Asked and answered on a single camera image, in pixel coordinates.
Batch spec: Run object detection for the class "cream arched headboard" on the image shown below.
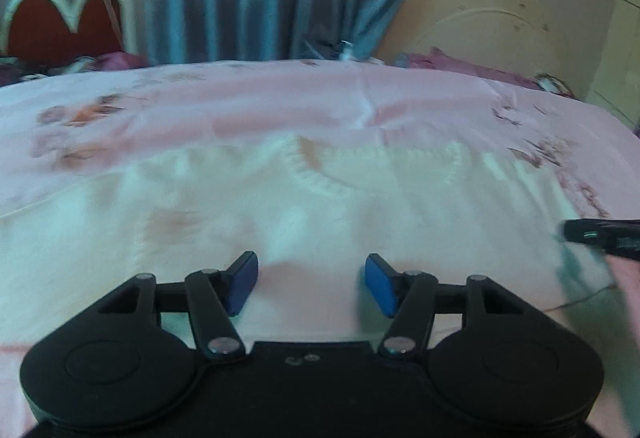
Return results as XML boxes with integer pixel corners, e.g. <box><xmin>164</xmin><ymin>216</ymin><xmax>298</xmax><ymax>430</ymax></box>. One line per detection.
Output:
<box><xmin>376</xmin><ymin>0</ymin><xmax>591</xmax><ymax>96</ymax></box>

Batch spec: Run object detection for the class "red heart-shaped headboard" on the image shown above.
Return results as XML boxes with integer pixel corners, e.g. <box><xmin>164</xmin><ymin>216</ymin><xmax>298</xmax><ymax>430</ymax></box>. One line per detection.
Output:
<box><xmin>0</xmin><ymin>0</ymin><xmax>137</xmax><ymax>65</ymax></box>

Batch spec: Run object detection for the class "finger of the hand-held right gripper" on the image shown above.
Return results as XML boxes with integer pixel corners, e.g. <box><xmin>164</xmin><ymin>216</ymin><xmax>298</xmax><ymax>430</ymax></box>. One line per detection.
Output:
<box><xmin>564</xmin><ymin>217</ymin><xmax>640</xmax><ymax>262</ymax></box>

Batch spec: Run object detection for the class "pile of colourful clothes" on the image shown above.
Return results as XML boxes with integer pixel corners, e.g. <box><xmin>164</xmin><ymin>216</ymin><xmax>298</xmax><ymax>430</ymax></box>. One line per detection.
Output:
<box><xmin>0</xmin><ymin>50</ymin><xmax>149</xmax><ymax>86</ymax></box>

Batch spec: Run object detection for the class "purple cloth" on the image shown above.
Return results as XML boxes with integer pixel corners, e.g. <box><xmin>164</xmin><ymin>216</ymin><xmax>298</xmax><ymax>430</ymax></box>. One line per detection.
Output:
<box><xmin>395</xmin><ymin>47</ymin><xmax>576</xmax><ymax>98</ymax></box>

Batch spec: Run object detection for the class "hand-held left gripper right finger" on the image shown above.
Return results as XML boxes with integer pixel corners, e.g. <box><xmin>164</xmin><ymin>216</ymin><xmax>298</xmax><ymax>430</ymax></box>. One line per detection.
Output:
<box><xmin>364</xmin><ymin>253</ymin><xmax>551</xmax><ymax>361</ymax></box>

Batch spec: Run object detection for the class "cream knit sweater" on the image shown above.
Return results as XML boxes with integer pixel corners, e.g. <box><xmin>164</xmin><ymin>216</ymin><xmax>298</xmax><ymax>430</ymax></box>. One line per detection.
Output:
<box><xmin>0</xmin><ymin>138</ymin><xmax>613</xmax><ymax>359</ymax></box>

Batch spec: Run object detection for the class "pink floral bedsheet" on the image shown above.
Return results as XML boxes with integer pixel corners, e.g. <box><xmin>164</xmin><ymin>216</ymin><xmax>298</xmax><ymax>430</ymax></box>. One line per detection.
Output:
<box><xmin>0</xmin><ymin>59</ymin><xmax>640</xmax><ymax>429</ymax></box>

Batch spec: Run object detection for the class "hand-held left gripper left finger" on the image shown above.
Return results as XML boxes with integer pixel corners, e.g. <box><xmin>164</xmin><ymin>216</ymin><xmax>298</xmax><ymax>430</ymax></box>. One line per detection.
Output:
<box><xmin>97</xmin><ymin>251</ymin><xmax>260</xmax><ymax>362</ymax></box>

